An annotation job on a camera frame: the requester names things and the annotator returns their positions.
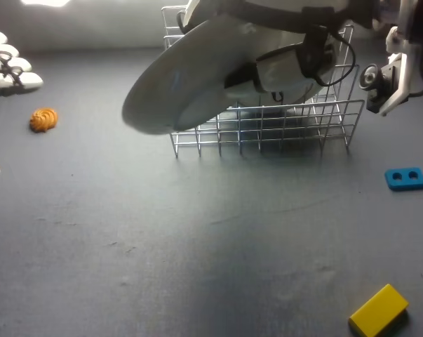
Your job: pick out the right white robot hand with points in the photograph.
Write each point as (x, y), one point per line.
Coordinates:
(285, 14)

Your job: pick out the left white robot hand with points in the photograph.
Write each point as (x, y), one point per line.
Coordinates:
(7, 77)

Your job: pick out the white plate with black rim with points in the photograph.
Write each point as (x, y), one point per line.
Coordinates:
(169, 87)

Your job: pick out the orange swirl cookie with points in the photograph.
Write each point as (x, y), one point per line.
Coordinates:
(43, 120)

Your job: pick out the blue block with two holes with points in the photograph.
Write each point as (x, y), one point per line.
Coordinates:
(405, 184)

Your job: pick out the yellow rectangular block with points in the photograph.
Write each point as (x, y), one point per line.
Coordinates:
(377, 310)

